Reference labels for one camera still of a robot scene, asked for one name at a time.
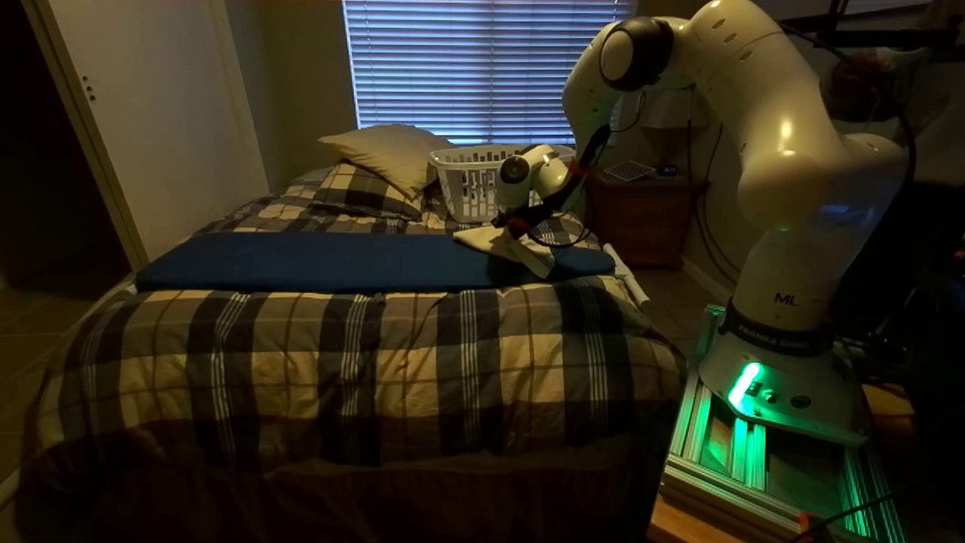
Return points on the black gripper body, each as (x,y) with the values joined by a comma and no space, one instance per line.
(523,214)

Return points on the white striped cloth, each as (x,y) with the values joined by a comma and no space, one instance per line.
(507,244)

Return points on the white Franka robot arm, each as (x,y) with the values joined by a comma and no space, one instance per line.
(784,153)

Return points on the aluminium robot base stand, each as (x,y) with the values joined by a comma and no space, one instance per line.
(773,461)

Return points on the white laundry basket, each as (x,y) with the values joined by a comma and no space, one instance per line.
(468,186)

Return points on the wooden nightstand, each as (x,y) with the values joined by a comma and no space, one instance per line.
(643,214)

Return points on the beige pillow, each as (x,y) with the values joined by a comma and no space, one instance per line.
(393,156)

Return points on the window blinds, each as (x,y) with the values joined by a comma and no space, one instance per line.
(471,65)

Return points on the blue mat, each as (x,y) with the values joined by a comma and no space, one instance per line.
(341,259)

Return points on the plaid bed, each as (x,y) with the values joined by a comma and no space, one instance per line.
(349,373)

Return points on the white door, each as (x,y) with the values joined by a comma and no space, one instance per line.
(151,121)

